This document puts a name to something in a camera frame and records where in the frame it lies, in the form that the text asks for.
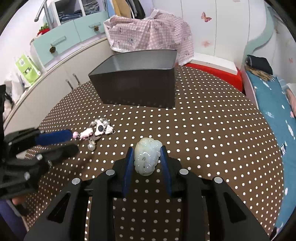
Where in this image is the white wardrobe with butterflies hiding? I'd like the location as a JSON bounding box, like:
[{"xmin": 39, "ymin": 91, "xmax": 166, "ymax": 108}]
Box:
[{"xmin": 153, "ymin": 0, "xmax": 266, "ymax": 68}]

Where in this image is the white flat box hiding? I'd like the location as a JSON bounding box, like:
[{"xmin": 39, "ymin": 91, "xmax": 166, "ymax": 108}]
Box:
[{"xmin": 190, "ymin": 53, "xmax": 238, "ymax": 75}]

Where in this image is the grey metal stair handrail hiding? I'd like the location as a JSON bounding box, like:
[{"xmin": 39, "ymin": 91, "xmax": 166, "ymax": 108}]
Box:
[{"xmin": 33, "ymin": 0, "xmax": 54, "ymax": 31}]

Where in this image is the teal drawer unit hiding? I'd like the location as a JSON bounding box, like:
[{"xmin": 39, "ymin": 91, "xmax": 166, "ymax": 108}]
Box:
[{"xmin": 32, "ymin": 11, "xmax": 108, "ymax": 66}]

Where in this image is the white plastic bag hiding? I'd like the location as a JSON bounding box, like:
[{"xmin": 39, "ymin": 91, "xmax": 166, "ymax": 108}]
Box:
[{"xmin": 3, "ymin": 79, "xmax": 25, "ymax": 120}]

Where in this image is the red upholstered bench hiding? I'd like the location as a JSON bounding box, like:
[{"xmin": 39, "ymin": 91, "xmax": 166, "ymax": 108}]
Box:
[{"xmin": 185, "ymin": 63, "xmax": 243, "ymax": 92}]

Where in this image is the green paper bag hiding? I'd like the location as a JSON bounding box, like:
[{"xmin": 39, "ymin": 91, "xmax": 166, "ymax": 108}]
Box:
[{"xmin": 15, "ymin": 54, "xmax": 41, "ymax": 86}]

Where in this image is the person's hand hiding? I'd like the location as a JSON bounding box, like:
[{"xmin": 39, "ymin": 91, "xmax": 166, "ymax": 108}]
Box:
[{"xmin": 11, "ymin": 195, "xmax": 26, "ymax": 206}]

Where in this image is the hanging clothes row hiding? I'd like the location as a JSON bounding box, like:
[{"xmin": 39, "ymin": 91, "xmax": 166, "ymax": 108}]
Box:
[{"xmin": 105, "ymin": 0, "xmax": 146, "ymax": 20}]

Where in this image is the teal candy print bedsheet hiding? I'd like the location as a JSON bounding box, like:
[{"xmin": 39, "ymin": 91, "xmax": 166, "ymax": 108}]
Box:
[{"xmin": 246, "ymin": 71, "xmax": 295, "ymax": 230}]

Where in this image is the pink checked cloth cover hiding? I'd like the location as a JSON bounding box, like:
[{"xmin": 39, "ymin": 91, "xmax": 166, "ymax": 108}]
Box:
[{"xmin": 103, "ymin": 9, "xmax": 194, "ymax": 66}]

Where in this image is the red strawberry plush toy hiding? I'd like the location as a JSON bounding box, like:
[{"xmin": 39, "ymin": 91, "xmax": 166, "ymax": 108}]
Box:
[{"xmin": 37, "ymin": 23, "xmax": 50, "ymax": 36}]

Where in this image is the cream low cabinet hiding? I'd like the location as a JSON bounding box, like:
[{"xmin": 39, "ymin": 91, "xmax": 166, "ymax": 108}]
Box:
[{"xmin": 4, "ymin": 38, "xmax": 113, "ymax": 134}]

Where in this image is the pale jade carved pendant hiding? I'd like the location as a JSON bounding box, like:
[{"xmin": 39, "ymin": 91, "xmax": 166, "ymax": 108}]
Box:
[{"xmin": 134, "ymin": 138, "xmax": 163, "ymax": 176}]

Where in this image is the pink pearl charm keychain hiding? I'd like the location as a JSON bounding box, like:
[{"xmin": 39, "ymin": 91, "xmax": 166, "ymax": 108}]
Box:
[{"xmin": 72, "ymin": 118, "xmax": 115, "ymax": 151}]

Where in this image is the brown polka dot tablecloth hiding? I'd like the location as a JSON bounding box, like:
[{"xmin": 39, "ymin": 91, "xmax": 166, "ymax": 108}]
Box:
[{"xmin": 25, "ymin": 67, "xmax": 284, "ymax": 233}]

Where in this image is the folded dark clothes stack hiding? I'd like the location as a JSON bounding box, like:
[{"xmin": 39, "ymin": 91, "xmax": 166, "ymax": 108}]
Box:
[{"xmin": 245, "ymin": 55, "xmax": 273, "ymax": 82}]

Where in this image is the grey rectangular storage box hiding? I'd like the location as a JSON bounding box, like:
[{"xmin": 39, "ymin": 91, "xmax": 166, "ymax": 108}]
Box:
[{"xmin": 88, "ymin": 49, "xmax": 177, "ymax": 108}]

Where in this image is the pink plush pillow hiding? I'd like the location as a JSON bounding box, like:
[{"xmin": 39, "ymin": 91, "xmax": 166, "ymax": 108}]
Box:
[{"xmin": 286, "ymin": 88, "xmax": 296, "ymax": 117}]

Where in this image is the purple stair shelf unit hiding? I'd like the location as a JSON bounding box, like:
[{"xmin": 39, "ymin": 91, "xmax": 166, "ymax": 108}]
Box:
[{"xmin": 43, "ymin": 0, "xmax": 109, "ymax": 27}]

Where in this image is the teal bunk bed frame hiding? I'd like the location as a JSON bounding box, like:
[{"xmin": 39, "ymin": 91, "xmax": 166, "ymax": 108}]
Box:
[{"xmin": 242, "ymin": 6, "xmax": 274, "ymax": 64}]

